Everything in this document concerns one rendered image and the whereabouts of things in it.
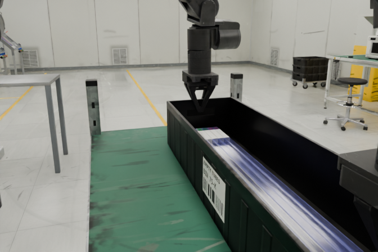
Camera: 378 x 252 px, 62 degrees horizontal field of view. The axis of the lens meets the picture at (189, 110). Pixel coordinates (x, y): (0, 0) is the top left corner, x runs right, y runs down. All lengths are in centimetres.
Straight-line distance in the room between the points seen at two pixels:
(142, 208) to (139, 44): 917
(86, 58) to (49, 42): 106
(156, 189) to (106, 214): 11
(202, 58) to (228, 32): 9
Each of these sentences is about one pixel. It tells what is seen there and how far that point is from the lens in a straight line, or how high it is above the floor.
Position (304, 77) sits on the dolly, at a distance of 670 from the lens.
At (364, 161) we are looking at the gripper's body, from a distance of 31.
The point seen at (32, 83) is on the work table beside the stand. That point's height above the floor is 79.
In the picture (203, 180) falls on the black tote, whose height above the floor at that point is 99.
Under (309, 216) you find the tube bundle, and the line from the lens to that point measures 47.
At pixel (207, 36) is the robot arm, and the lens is 75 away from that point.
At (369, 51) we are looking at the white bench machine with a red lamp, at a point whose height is 90.
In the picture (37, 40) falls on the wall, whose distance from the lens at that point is 966.
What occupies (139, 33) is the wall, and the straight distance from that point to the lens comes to 962.
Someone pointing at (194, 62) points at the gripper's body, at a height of 116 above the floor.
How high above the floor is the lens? 124
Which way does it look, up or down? 15 degrees down
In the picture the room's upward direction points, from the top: straight up
